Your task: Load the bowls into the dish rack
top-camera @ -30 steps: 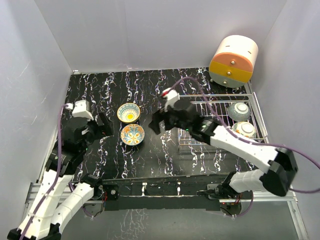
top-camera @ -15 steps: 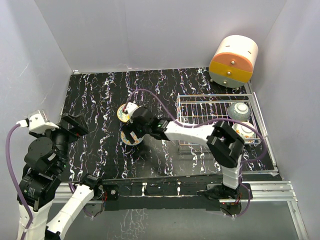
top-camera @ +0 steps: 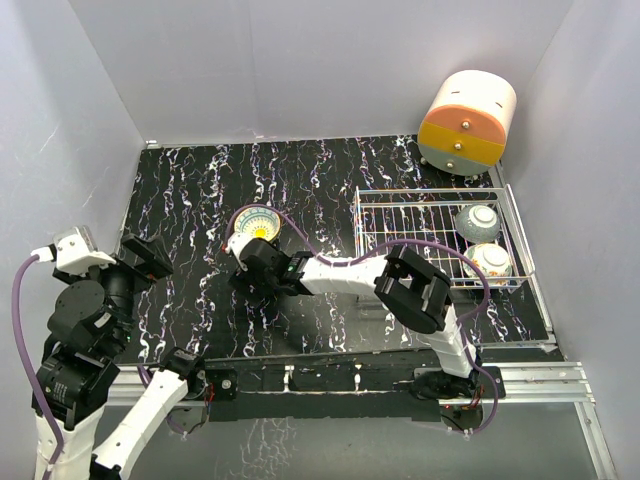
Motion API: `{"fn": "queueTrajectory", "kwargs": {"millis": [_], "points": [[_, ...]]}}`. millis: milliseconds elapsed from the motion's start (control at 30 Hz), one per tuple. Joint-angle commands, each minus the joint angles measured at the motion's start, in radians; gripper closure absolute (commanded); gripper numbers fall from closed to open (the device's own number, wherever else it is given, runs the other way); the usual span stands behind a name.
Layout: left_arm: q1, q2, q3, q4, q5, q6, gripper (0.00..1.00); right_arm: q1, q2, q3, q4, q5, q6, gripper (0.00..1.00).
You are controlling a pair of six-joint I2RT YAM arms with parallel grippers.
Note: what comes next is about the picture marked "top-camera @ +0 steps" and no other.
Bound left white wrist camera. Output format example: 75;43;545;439
30;225;116;276

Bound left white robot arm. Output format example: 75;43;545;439
31;226;207;479

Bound yellow blue mandala bowl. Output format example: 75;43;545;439
234;207;281;241

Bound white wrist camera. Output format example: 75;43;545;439
224;232;253;258
30;225;116;276

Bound white floral leaf bowl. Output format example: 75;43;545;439
464;243;513;287

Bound grey hexagon red-rim bowl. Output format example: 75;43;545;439
454;204;501;244

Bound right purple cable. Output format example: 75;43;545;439
223;203;501;436

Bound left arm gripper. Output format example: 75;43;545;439
57;232;171;350

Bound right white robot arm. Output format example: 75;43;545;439
223;233;490;399

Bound round pastel drawer cabinet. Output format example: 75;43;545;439
417;70;517;176

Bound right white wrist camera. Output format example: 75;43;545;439
224;232;253;258

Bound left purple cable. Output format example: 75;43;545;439
10;252;66;480

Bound purple cable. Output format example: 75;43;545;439
223;203;501;436
10;252;66;480

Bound white wire dish rack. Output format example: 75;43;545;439
353;187;535;290

